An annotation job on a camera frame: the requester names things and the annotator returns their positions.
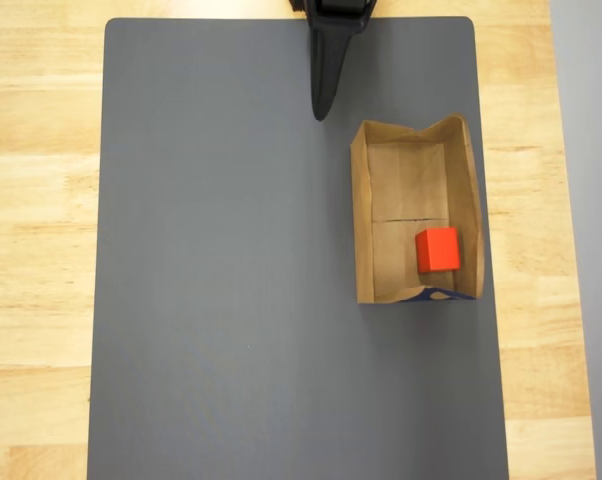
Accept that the dark grey work mat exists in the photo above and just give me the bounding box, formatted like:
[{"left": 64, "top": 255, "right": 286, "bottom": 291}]
[{"left": 85, "top": 16, "right": 511, "bottom": 480}]

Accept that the red block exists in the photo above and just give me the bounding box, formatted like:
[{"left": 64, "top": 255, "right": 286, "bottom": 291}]
[{"left": 414, "top": 226, "right": 462, "bottom": 274}]

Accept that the brown paper bag tray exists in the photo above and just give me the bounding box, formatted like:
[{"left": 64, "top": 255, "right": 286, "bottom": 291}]
[{"left": 349, "top": 113, "right": 486, "bottom": 305}]

